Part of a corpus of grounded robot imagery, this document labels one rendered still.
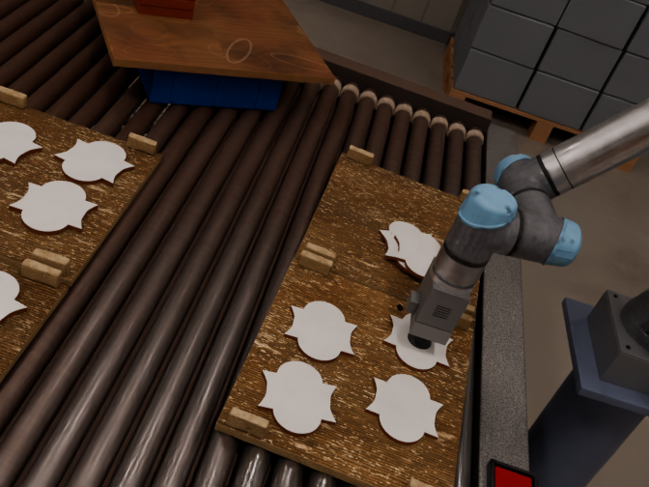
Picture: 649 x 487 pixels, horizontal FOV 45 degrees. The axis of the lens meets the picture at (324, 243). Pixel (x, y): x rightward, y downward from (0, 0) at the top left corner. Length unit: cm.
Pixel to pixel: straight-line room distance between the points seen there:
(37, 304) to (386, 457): 56
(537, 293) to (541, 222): 212
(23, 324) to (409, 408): 59
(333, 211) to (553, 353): 168
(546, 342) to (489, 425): 180
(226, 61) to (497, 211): 82
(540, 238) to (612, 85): 324
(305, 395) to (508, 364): 43
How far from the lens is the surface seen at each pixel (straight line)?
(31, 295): 126
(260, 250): 144
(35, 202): 141
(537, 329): 315
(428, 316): 127
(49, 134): 159
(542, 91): 438
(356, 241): 152
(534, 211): 124
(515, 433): 135
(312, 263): 140
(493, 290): 160
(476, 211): 116
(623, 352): 158
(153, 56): 171
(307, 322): 130
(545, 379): 297
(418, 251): 152
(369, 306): 138
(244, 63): 177
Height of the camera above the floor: 182
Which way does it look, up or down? 37 degrees down
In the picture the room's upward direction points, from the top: 21 degrees clockwise
